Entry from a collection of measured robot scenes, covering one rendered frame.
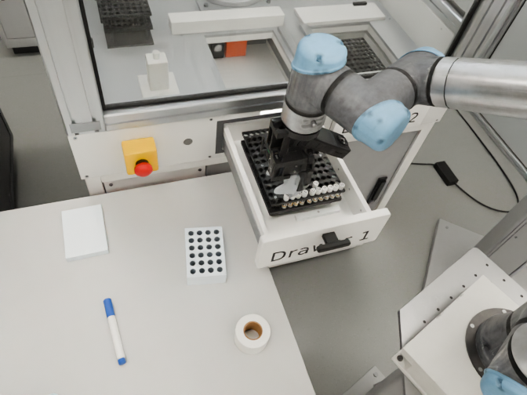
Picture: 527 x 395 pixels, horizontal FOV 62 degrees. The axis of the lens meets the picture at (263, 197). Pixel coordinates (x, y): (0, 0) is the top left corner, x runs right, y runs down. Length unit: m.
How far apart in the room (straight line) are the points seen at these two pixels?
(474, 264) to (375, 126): 0.66
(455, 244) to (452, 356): 1.26
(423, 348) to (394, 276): 1.08
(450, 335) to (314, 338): 0.88
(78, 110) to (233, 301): 0.50
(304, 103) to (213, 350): 0.52
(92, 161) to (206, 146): 0.27
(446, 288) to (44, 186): 1.71
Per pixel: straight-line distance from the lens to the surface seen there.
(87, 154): 1.06
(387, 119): 0.63
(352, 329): 1.86
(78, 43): 0.88
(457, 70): 0.70
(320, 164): 1.04
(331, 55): 0.66
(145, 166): 1.00
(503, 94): 0.67
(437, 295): 1.12
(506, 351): 0.78
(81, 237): 1.06
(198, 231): 1.01
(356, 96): 0.64
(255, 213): 0.93
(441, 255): 2.14
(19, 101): 2.62
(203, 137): 1.08
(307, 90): 0.67
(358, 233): 0.98
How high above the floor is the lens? 1.65
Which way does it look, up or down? 53 degrees down
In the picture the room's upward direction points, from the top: 12 degrees clockwise
